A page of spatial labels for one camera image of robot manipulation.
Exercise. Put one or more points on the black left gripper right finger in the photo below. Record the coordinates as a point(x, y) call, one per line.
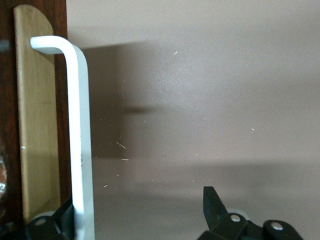
point(225, 225)

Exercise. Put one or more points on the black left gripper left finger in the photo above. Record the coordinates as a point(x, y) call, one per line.
point(57, 225)

